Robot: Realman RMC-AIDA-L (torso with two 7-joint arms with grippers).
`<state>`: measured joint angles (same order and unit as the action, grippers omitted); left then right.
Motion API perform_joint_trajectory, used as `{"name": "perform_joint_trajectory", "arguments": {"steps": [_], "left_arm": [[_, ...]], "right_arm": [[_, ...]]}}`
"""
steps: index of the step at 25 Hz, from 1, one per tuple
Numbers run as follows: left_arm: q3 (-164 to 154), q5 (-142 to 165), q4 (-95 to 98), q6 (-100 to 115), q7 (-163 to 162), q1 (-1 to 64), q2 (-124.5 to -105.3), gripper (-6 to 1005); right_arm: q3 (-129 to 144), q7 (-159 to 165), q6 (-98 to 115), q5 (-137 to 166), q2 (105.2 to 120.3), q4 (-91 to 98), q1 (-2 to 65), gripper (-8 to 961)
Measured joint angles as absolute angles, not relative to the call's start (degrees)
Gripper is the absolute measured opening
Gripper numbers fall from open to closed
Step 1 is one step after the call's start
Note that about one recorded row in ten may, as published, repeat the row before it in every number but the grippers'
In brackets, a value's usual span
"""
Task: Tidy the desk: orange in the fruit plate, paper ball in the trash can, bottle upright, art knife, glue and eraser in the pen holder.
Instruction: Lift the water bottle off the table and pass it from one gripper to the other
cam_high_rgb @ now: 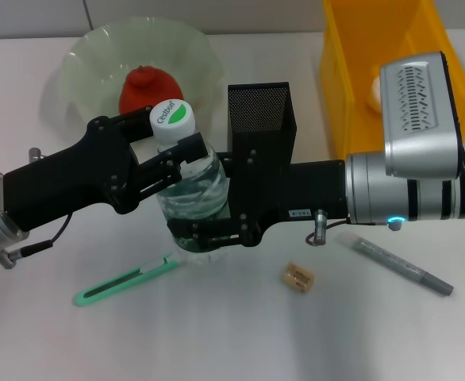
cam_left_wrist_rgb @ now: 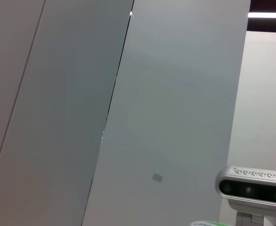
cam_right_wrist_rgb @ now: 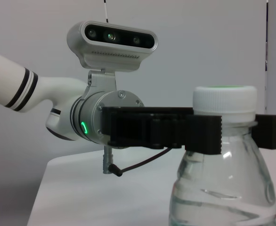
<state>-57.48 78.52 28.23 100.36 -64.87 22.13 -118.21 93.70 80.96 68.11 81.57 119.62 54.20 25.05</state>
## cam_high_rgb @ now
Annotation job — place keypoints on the white paper ball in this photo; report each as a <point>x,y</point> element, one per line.
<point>374,95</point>

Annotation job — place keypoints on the grey marker pen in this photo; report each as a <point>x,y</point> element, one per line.
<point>395,263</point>

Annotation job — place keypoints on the mint green utility knife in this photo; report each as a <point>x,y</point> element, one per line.
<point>117,282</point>

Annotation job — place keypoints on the pale green glass fruit plate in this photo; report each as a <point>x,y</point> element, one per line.
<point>97,59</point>

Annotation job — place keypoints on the black mesh pen holder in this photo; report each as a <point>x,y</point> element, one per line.
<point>256,111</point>

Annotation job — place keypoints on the clear green-label water bottle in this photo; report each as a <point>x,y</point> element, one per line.
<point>193,190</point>

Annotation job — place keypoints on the red-orange fruit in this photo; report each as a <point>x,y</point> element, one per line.
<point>149,91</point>

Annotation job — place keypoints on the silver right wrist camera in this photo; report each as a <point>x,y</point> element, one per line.
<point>415,119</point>

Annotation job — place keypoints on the yellow plastic bin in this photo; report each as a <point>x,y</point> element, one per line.
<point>347,79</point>

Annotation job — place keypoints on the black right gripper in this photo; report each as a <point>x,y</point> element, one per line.
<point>296,186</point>

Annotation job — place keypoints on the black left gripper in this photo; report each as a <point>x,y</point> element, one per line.
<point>66,178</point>

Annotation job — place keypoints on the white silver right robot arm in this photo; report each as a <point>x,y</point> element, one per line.
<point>375,186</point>

